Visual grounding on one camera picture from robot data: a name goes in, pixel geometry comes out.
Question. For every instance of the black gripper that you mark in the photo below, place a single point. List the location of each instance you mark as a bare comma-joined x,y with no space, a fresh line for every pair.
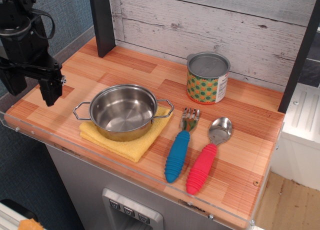
26,45

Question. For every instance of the red handled spoon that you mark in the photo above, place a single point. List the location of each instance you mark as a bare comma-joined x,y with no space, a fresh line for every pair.
219,132

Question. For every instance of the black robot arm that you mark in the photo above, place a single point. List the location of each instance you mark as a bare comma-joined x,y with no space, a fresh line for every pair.
9,11

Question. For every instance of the stainless steel pot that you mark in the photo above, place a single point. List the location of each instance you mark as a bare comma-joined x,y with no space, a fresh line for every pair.
124,112

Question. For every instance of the grey toy kitchen cabinet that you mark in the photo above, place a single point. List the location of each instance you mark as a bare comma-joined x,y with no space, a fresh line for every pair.
85,181

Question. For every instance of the clear acrylic edge guard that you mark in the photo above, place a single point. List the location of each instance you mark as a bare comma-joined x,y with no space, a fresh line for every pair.
236,178

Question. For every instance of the yellow folded cloth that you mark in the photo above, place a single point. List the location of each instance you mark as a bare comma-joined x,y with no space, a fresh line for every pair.
132,150

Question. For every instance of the orange object bottom left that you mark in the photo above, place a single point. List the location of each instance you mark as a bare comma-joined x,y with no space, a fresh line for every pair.
30,224

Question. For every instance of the grey dispenser button panel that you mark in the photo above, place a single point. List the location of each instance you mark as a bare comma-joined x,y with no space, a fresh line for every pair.
126,214

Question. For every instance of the green orange patterned tin can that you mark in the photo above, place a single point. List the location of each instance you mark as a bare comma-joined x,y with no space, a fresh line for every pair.
207,77

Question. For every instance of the white cabinet right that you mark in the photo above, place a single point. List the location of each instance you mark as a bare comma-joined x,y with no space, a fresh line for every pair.
297,153

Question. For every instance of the dark vertical post left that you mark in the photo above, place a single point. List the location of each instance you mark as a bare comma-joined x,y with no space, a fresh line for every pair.
103,26

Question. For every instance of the dark vertical post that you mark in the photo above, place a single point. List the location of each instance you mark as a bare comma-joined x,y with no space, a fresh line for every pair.
103,26
305,46

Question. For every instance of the blue handled fork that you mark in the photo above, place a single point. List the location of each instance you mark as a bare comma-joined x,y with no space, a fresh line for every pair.
176,157

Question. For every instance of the dark vertical post right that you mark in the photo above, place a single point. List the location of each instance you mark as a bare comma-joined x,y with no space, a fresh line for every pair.
305,46

